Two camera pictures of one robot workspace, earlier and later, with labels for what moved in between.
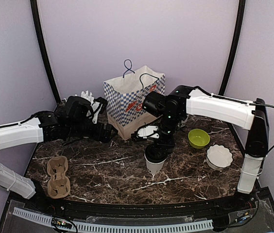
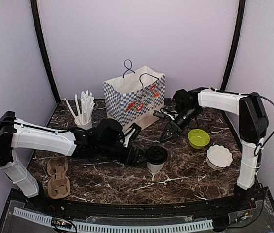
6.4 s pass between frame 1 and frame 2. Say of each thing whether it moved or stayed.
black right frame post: stayed
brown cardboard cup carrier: stayed
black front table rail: stayed
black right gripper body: moved
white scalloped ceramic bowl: stayed
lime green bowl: stayed
